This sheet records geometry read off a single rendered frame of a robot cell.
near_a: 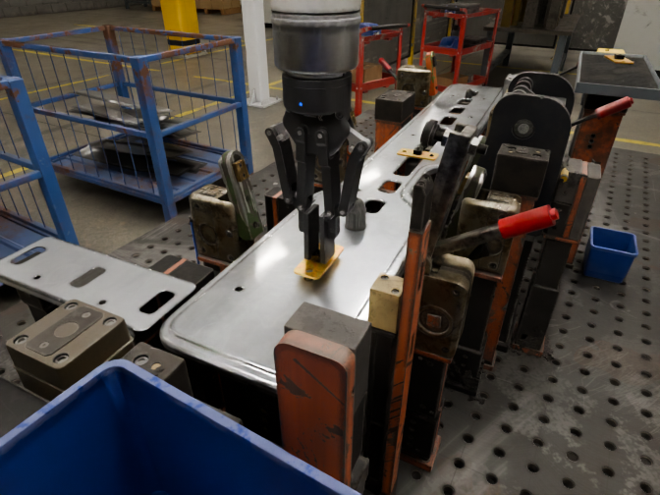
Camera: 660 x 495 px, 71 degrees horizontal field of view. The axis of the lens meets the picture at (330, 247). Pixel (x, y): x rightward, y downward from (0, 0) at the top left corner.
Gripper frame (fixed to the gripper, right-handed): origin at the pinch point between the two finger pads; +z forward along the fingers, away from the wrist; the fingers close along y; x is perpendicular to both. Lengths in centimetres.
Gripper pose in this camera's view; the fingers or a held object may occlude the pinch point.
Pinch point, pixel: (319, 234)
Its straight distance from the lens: 60.2
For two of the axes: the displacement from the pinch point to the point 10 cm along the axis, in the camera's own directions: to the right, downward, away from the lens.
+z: 0.0, 8.5, 5.3
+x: -4.3, 4.8, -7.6
